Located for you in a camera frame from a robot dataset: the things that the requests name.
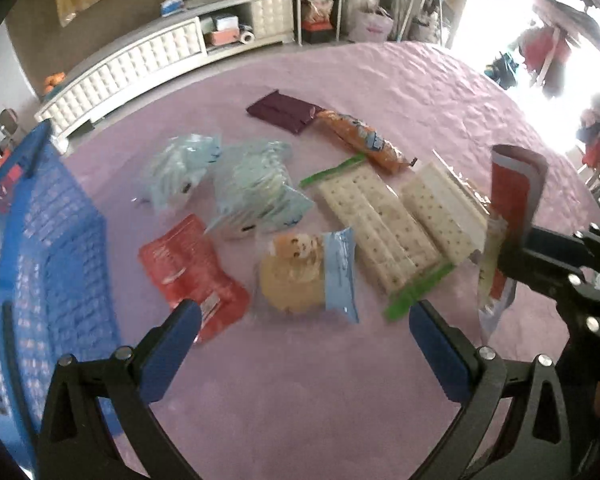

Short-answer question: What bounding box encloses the red white snack pouch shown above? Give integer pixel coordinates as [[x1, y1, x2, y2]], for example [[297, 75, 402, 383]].
[[478, 144, 547, 344]]

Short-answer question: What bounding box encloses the clear cracker pack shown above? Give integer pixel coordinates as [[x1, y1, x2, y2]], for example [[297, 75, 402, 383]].
[[399, 157, 488, 266]]

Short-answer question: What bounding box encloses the green-end cracker pack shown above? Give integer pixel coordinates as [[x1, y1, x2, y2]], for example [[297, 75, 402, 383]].
[[300, 155, 454, 322]]

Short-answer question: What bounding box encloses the orange cartoon snack bar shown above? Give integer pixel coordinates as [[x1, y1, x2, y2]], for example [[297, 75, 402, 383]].
[[316, 110, 417, 174]]

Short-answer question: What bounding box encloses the red snack packet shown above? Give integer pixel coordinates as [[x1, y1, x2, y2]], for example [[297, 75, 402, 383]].
[[138, 214, 251, 344]]

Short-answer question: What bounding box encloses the yellow cake blue-end packet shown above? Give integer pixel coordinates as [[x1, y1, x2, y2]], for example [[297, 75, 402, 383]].
[[257, 228, 360, 323]]

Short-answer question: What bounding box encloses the maroon snack packet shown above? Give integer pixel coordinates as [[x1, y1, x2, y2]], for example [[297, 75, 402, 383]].
[[247, 90, 323, 134]]

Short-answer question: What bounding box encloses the light blue snack bag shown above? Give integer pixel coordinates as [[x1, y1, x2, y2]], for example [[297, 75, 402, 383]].
[[140, 133, 222, 211], [207, 140, 314, 237]]

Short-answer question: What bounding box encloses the blue plastic basket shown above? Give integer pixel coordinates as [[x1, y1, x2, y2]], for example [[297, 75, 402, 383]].
[[0, 120, 121, 470]]

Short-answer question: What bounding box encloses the pink quilted table cloth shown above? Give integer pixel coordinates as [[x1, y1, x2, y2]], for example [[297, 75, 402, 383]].
[[67, 46, 600, 479]]

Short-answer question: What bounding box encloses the pink white shopping bag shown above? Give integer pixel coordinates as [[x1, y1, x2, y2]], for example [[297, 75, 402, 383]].
[[348, 8, 393, 42]]

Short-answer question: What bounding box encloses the white paper roll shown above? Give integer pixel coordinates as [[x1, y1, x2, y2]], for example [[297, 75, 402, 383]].
[[239, 30, 254, 44]]

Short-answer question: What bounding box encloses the plate of oranges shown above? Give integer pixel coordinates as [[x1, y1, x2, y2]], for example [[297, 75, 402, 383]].
[[43, 72, 66, 96]]

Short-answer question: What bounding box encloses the white tufted TV cabinet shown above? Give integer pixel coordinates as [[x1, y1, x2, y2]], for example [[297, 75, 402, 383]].
[[34, 0, 294, 139]]

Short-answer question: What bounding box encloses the blue tissue pack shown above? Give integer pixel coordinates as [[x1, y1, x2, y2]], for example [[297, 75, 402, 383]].
[[160, 0, 186, 16]]

